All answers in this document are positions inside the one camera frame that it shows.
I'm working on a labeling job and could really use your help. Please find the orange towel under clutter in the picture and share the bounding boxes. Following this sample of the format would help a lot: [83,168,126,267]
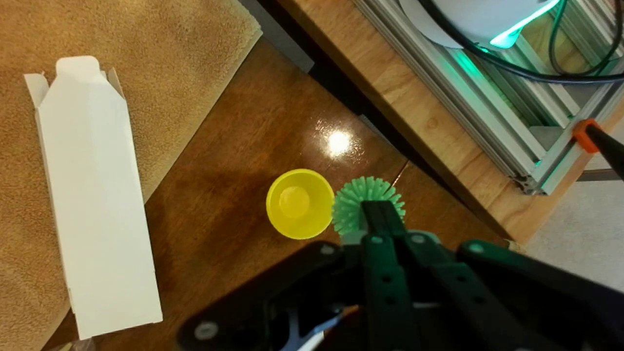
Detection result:
[0,0,264,351]

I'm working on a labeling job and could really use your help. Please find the wooden stand platform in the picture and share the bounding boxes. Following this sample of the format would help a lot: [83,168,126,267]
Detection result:
[278,0,553,242]

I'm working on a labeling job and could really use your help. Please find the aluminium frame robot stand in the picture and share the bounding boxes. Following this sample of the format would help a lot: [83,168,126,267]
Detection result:
[352,0,624,197]

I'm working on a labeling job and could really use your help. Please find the orange black clamp handle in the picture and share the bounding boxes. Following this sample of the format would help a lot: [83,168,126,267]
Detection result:
[570,117,624,182]

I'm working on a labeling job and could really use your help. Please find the yellow bowl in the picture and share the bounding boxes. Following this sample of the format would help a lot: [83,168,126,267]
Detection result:
[262,168,336,242]

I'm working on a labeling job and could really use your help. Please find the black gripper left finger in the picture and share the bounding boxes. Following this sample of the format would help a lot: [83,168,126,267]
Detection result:
[177,201,391,351]

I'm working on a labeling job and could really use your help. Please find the green spiky ball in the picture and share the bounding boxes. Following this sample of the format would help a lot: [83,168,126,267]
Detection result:
[329,174,407,240]

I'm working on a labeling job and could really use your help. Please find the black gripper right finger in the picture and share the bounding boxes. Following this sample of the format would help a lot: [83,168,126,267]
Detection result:
[377,201,624,351]

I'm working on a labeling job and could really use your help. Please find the black camera cable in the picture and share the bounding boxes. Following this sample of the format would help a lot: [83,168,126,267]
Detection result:
[420,0,624,86]

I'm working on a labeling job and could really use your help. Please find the long white cardboard box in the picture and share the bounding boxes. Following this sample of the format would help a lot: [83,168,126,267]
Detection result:
[22,55,163,341]

